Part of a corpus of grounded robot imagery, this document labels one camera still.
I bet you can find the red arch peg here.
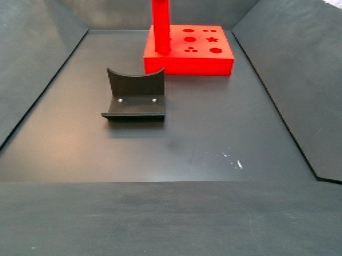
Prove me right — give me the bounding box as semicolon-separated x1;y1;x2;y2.
153;0;171;55

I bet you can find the black curved holder block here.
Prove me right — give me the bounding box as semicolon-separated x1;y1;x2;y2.
102;69;166;120

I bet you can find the red shape sorter board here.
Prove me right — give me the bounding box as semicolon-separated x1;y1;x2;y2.
143;25;235;76

